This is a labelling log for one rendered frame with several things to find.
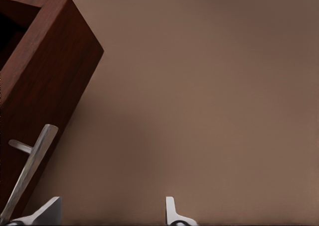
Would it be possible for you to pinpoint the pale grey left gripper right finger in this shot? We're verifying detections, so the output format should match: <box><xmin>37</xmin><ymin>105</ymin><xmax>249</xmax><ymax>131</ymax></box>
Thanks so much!
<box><xmin>165</xmin><ymin>196</ymin><xmax>198</xmax><ymax>226</ymax></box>

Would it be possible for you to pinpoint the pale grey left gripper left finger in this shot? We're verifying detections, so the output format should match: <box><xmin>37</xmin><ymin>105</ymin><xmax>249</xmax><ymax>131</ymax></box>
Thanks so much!
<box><xmin>9</xmin><ymin>196</ymin><xmax>62</xmax><ymax>226</ymax></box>

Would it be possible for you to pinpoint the dark red wooden drawer box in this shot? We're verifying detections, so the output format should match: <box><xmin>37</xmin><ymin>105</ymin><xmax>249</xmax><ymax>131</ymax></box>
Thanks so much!
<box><xmin>0</xmin><ymin>0</ymin><xmax>105</xmax><ymax>221</ymax></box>

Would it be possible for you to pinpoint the silver metal drawer handle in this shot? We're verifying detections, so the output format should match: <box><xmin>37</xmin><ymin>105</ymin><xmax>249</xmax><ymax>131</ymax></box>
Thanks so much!
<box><xmin>0</xmin><ymin>123</ymin><xmax>59</xmax><ymax>222</ymax></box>

